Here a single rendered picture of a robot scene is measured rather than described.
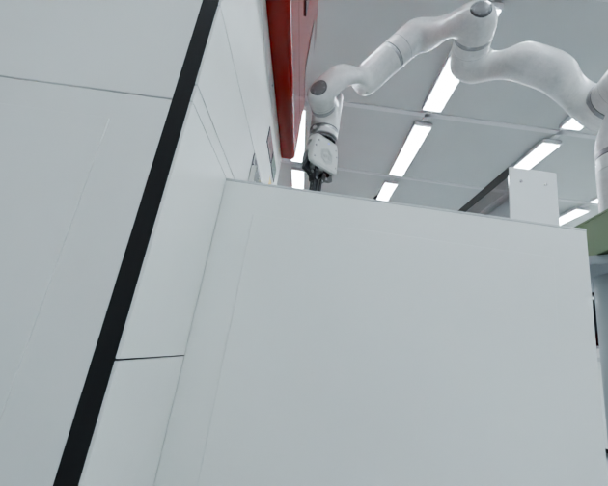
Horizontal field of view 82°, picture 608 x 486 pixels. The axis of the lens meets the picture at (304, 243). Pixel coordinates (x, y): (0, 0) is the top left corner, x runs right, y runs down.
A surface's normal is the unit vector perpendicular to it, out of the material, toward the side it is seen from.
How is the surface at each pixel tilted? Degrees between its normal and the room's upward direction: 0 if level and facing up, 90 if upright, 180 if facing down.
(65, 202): 90
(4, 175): 90
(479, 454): 90
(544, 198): 90
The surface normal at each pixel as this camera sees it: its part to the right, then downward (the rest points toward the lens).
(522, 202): 0.01, -0.29
